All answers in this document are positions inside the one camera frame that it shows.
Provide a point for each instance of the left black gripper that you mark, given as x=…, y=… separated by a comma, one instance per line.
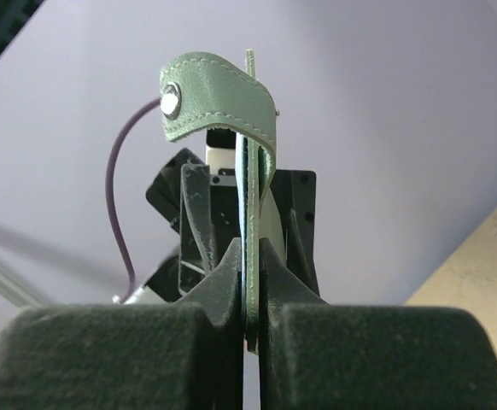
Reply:
x=201, y=205

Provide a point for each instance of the green leather card holder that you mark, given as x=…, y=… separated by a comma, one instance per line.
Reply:
x=203, y=91

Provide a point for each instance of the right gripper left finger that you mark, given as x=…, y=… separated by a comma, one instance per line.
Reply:
x=184, y=355

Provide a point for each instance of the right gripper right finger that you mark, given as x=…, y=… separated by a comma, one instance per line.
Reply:
x=314, y=355

